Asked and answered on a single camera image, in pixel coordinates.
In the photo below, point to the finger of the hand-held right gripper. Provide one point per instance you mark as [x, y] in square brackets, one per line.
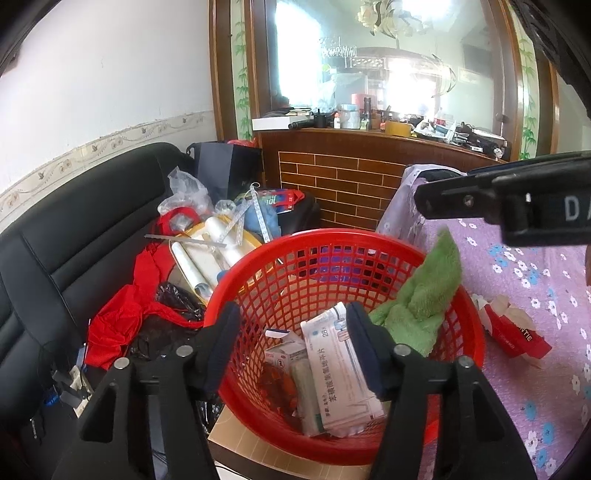
[508, 165]
[452, 198]

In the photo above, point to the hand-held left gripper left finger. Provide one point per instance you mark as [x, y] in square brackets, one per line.
[221, 344]

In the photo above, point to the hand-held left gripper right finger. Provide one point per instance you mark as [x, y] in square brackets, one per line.
[364, 348]

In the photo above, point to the white medicine box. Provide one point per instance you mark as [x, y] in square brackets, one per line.
[332, 369]

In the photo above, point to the small white carton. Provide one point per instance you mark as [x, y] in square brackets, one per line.
[281, 355]

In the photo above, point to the small medicine boxes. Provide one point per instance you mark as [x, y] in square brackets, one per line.
[304, 392]

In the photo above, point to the green towel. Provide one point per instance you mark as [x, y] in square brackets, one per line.
[425, 295]

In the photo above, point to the red plastic basket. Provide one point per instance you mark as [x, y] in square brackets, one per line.
[277, 277]

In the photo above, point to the black plastic bag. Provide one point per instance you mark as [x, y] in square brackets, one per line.
[178, 300]

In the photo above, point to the purple floral tablecloth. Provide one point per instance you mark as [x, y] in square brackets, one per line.
[531, 286]

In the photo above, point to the clear plastic film roll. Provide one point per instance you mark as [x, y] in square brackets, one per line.
[189, 267]

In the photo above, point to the wooden counter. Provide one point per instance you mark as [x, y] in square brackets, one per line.
[360, 170]

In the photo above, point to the red cloth bag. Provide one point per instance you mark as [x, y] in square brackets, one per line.
[120, 318]

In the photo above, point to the white roll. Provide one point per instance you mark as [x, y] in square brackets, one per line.
[221, 235]

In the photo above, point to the dark bottle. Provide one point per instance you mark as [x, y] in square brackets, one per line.
[367, 113]

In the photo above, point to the white jar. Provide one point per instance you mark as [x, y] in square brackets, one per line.
[350, 117]

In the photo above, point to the red torn carton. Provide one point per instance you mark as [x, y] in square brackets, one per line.
[512, 332]

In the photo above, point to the blue cloth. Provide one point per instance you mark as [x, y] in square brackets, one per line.
[270, 221]

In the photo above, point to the clear plastic ruler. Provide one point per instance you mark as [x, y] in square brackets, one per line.
[258, 212]

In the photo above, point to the clear plastic bag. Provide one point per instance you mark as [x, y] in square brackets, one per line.
[184, 194]

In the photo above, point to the colourful shopping bag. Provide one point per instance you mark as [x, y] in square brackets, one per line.
[284, 201]

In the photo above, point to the black sofa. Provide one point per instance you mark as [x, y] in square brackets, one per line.
[69, 258]

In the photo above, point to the black paper bag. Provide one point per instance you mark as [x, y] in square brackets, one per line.
[226, 166]

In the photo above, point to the white flat board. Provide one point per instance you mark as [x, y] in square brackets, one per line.
[277, 123]

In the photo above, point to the bamboo wall decal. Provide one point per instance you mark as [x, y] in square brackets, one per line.
[527, 92]

